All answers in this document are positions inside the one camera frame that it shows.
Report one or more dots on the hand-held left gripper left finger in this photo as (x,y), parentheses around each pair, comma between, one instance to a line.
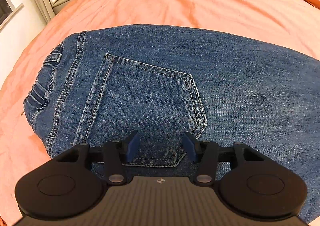
(132,147)

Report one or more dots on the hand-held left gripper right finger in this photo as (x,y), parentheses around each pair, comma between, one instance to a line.
(189,147)

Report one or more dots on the blue denim pants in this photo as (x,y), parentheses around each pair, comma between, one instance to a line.
(150,90)

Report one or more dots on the orange bed sheet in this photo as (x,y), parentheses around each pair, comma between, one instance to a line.
(175,3)

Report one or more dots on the dark framed window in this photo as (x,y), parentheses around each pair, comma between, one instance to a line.
(3,8)

